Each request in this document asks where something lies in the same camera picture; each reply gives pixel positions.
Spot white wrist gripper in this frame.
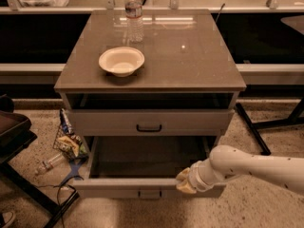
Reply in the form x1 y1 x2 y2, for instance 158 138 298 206
176 160 222 194

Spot drawer with black handle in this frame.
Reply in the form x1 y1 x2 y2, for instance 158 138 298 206
67 109 234 136
73 136 216 200

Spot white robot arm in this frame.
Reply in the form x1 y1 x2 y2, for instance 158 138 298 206
176 145 304 195

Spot grey drawer cabinet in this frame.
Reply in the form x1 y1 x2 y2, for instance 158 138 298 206
53 9 247 182

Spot black metal stand legs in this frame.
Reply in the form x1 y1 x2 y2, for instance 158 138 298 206
236 98 304 156

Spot white paper bowl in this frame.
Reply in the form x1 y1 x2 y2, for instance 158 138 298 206
99 47 144 77

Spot empty plastic bottle on floor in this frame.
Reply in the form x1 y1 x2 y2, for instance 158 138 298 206
35 153 66 176

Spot black chair with base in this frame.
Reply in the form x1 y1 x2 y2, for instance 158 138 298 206
0 95 80 228

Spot shoe at bottom left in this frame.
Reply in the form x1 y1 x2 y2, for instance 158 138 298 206
0 211 15 228

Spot clear plastic water bottle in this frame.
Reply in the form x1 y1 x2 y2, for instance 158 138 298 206
124 0 143 43

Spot wire basket with snack bags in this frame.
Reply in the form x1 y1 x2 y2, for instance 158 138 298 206
53 108 87 160

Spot black cable on floor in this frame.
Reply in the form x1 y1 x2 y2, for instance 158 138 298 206
33 175 85 228

